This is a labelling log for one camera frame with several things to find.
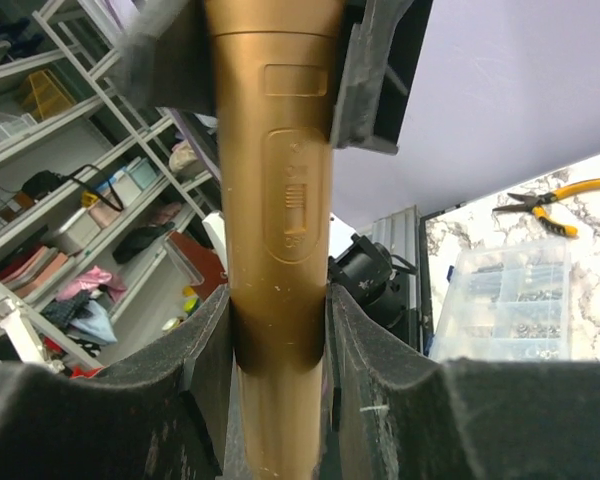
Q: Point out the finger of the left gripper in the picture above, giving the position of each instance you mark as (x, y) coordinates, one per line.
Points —
(165, 58)
(378, 50)

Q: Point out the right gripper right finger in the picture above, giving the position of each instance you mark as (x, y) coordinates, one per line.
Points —
(400, 415)

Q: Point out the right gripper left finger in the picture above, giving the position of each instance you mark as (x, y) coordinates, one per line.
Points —
(160, 413)

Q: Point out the gold microphone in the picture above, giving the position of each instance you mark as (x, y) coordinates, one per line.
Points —
(276, 83)

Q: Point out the clear screw organizer box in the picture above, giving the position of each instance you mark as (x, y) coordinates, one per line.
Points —
(507, 304)

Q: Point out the metal storage shelving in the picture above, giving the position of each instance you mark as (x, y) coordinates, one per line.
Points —
(91, 190)

